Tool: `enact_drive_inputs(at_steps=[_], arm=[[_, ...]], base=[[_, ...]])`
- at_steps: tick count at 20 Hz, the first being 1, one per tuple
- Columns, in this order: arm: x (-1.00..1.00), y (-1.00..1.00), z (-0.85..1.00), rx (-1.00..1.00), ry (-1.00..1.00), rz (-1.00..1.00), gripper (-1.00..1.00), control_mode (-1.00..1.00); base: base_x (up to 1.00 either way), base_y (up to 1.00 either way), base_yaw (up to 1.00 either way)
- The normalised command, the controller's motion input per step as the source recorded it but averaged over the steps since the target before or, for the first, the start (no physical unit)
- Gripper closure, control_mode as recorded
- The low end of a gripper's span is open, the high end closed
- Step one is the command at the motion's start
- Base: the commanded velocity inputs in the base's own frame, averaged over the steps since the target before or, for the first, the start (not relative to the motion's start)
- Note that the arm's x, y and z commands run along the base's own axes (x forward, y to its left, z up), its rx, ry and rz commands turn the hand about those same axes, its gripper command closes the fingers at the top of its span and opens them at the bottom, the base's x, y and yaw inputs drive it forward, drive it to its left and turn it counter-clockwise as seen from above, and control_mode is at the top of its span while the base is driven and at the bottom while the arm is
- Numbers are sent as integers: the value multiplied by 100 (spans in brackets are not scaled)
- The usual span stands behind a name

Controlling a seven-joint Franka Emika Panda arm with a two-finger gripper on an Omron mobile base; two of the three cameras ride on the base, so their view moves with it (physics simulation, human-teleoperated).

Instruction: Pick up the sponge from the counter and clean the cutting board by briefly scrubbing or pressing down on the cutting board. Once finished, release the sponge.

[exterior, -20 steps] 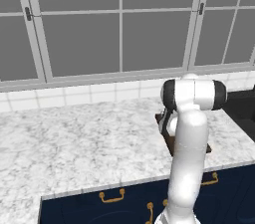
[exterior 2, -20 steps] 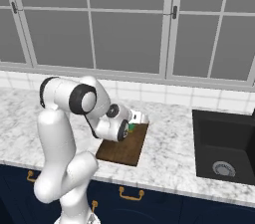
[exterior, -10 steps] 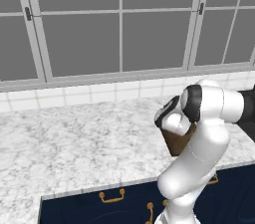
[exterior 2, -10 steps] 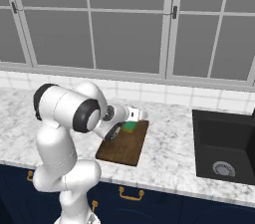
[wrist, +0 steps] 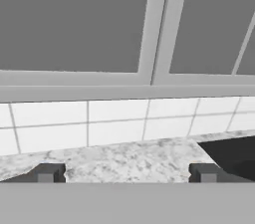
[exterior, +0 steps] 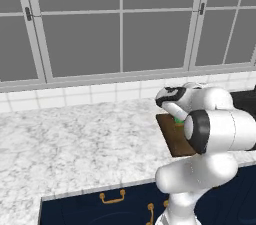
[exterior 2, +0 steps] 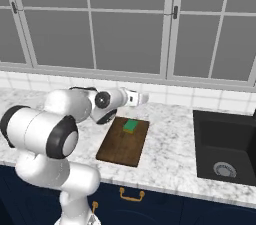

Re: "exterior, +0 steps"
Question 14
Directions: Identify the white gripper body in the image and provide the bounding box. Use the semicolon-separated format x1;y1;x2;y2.
165;101;189;122

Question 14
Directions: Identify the brown wooden cutting board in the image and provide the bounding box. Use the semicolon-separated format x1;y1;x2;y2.
155;113;198;158

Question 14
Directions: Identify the navy cupboard door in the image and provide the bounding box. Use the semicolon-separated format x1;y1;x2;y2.
145;182;172;225

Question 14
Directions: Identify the grey framed window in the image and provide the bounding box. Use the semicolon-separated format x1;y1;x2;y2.
0;0;256;94

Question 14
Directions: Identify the navy cupboard front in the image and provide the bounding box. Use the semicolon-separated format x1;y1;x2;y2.
194;164;256;225

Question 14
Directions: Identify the navy drawer front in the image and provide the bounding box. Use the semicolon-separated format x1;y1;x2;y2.
39;184;148;225

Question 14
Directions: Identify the gold drawer handle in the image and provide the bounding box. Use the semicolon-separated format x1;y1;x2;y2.
98;188;127;205

